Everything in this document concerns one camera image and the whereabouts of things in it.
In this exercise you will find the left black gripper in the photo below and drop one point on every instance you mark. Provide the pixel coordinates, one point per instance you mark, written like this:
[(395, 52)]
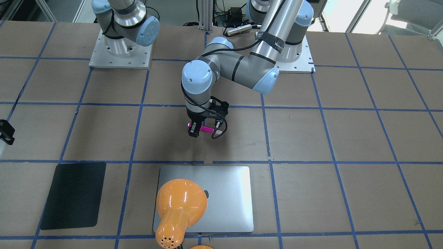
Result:
[(195, 117)]

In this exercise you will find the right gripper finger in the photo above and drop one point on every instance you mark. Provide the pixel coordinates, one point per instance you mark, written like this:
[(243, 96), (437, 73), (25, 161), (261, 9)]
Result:
[(6, 132)]

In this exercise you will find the pink pen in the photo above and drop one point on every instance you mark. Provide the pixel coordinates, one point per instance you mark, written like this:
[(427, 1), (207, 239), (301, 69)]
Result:
[(210, 130)]

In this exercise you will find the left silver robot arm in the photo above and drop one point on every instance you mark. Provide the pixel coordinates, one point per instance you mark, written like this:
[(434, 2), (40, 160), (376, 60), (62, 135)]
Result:
[(283, 27)]

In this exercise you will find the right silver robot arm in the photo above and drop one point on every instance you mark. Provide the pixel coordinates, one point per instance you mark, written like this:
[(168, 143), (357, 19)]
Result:
[(126, 34)]

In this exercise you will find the silver laptop notebook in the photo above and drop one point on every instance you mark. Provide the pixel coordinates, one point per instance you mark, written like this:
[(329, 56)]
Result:
[(230, 206)]

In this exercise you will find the black mousepad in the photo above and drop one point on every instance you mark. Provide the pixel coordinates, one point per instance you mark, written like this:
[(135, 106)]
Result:
[(74, 197)]

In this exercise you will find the orange desk lamp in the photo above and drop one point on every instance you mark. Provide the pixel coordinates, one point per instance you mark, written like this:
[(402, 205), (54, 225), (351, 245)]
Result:
[(180, 204)]

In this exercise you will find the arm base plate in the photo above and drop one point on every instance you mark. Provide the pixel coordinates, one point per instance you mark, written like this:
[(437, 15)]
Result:
[(119, 54), (297, 64)]

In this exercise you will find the aluminium frame post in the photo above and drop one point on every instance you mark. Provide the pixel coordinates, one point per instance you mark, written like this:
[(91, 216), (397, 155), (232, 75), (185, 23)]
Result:
[(205, 15)]

